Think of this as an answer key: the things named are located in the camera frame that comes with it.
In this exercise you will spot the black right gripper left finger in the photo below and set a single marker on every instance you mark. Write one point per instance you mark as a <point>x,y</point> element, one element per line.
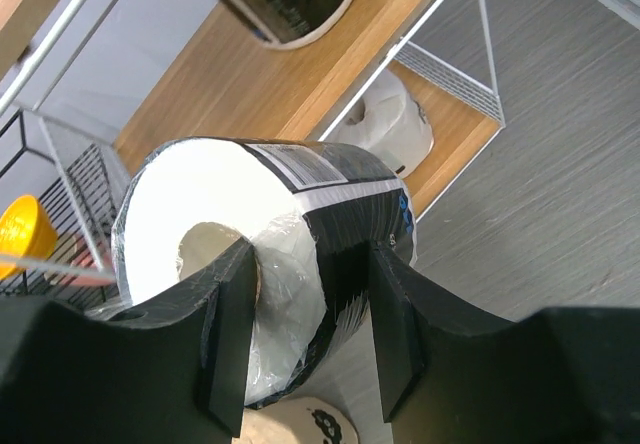
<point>170,370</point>

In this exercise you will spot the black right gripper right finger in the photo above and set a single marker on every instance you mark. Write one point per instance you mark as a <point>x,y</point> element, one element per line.
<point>450,372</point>

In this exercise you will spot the brown roll front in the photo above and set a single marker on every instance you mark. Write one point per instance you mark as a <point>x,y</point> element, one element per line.
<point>303,420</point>

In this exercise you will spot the white toilet paper roll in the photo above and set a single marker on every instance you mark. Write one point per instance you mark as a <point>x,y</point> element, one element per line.
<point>389,123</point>

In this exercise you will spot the beige small cup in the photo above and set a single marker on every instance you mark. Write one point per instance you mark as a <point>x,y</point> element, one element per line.
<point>71,250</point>

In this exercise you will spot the orange bowl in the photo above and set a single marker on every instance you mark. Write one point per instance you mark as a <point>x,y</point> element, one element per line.
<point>27,230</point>

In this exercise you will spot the black wire rack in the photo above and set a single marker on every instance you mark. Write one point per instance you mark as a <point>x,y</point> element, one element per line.
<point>80,181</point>

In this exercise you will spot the white wire wooden shelf rack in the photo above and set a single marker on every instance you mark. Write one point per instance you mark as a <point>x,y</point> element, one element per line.
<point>224,83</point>

